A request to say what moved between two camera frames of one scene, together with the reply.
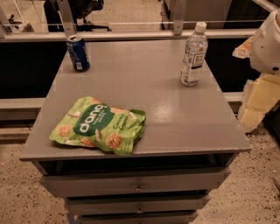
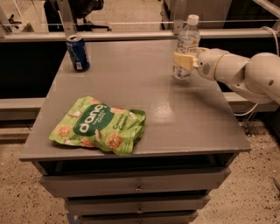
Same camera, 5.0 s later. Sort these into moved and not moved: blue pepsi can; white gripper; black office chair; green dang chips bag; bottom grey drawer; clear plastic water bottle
Moved: white gripper; clear plastic water bottle
Not moved: green dang chips bag; black office chair; blue pepsi can; bottom grey drawer
